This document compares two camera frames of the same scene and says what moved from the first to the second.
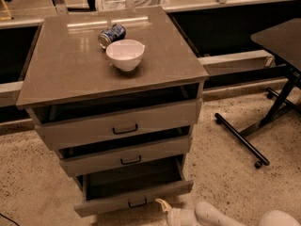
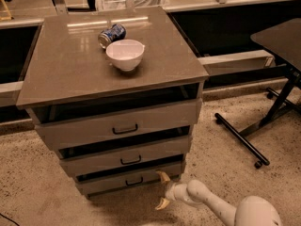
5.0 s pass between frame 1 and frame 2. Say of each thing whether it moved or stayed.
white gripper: moved
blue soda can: stayed
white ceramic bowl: stayed
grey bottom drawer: moved
